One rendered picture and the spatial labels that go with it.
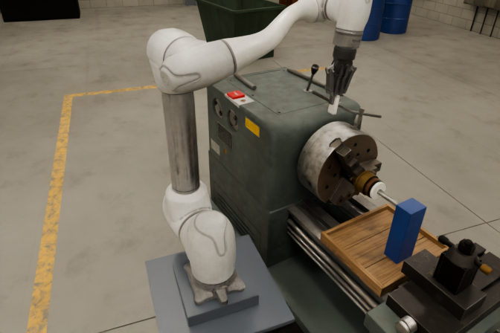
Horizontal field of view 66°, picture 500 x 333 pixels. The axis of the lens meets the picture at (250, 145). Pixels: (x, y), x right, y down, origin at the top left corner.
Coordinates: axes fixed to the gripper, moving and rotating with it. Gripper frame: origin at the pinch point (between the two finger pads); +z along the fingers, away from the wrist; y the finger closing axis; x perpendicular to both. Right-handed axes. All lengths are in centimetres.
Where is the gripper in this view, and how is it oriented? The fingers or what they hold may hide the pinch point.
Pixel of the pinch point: (333, 104)
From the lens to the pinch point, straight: 140.3
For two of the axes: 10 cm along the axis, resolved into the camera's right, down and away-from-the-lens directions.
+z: -1.0, 8.9, 4.4
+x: -5.1, -4.3, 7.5
